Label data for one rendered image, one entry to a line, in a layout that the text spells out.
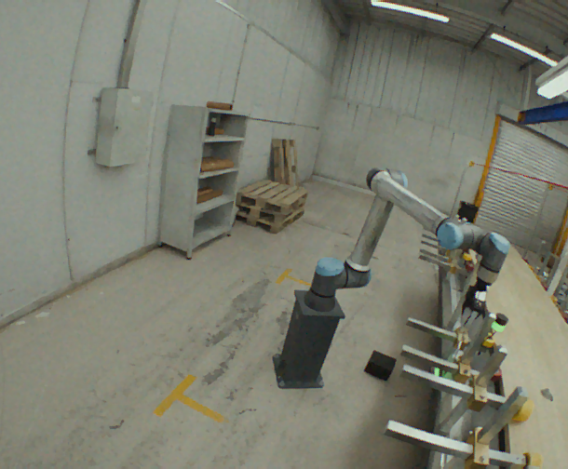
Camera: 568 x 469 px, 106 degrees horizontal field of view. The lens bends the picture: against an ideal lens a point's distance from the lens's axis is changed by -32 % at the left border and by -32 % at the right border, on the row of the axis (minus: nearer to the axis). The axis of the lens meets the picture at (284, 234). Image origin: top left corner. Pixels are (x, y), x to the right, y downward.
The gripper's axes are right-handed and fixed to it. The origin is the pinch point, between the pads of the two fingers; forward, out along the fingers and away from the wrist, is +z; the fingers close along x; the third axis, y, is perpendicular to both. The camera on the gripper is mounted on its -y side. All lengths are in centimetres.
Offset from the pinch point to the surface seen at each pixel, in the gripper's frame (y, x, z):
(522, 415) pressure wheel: -36.1, -27.8, 6.4
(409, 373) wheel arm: -33.7, 18.4, 5.6
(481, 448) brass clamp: -57, -8, 4
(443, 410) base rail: -17.1, -7.4, 31.1
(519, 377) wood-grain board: -6.6, -34.7, 11.2
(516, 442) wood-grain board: -45, -28, 11
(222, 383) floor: 1, 104, 101
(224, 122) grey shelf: 195, 270, -40
